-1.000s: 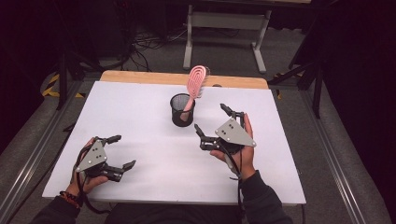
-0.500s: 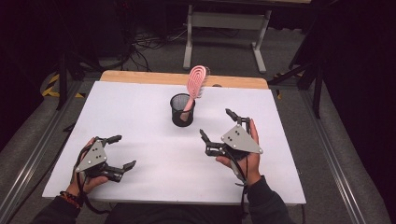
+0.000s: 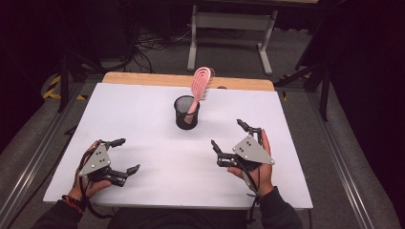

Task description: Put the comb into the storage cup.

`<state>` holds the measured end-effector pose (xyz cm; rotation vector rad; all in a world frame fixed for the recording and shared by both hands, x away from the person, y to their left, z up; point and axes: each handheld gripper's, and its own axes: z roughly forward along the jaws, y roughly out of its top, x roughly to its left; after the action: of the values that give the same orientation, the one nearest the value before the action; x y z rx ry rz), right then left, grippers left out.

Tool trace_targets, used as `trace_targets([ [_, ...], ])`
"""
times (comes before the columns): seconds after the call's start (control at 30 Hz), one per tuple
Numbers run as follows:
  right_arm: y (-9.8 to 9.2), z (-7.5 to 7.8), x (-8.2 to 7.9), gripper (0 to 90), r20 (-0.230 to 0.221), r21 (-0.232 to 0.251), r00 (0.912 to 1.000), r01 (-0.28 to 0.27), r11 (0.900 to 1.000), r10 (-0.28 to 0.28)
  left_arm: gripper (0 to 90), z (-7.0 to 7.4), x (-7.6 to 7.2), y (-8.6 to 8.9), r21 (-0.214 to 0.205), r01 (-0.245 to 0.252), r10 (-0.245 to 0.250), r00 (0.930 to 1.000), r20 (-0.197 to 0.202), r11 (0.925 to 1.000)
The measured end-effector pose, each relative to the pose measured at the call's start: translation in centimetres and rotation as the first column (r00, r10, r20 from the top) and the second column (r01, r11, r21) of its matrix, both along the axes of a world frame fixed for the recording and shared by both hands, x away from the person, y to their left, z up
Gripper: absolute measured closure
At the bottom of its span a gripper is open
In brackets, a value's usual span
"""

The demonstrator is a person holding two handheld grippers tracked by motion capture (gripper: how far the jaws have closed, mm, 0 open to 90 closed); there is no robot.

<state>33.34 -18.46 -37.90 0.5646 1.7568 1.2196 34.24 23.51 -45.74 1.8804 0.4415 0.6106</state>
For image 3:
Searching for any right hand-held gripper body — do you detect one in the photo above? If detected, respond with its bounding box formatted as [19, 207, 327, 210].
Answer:
[217, 126, 276, 173]

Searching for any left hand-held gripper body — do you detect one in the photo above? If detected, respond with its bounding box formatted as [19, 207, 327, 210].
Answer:
[77, 139, 129, 188]

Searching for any black mesh pen cup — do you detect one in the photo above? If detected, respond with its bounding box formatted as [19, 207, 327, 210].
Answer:
[173, 94, 201, 131]

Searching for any pink hairbrush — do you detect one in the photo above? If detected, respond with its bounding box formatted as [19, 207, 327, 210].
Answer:
[183, 66, 216, 126]

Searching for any person's left hand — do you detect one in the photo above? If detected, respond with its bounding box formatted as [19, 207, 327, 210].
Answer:
[68, 140, 113, 202]

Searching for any person's right hand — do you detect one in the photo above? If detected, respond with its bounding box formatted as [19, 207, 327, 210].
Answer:
[226, 128, 275, 198]

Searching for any white table cover board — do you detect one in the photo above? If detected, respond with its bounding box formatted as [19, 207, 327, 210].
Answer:
[42, 82, 314, 211]

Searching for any person's lap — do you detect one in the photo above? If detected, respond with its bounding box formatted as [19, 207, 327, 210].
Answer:
[106, 207, 261, 229]

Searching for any black metal stand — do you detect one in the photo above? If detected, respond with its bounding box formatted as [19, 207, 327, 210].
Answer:
[56, 52, 107, 114]
[274, 60, 332, 122]

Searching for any yellow and black hazard tape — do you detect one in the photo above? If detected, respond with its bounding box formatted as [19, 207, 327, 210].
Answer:
[42, 73, 88, 101]

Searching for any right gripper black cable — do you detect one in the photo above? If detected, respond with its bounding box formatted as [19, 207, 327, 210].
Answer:
[240, 163, 264, 224]

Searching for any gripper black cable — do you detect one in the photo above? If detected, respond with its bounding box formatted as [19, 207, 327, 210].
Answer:
[240, 163, 264, 224]
[76, 152, 117, 221]

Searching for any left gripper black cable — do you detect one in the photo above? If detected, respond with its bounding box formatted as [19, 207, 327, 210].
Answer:
[76, 152, 117, 221]

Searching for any red and black bracelet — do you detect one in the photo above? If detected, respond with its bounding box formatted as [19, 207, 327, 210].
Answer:
[60, 194, 85, 214]

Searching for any aluminium floor rail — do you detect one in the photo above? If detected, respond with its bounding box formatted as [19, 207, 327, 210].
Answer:
[306, 91, 376, 229]
[0, 81, 86, 229]

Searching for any bundle of black floor cables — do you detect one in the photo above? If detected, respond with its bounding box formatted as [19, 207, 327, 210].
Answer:
[103, 23, 193, 74]

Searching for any white metal desk frame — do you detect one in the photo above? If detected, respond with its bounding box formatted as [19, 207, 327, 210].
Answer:
[186, 4, 279, 76]

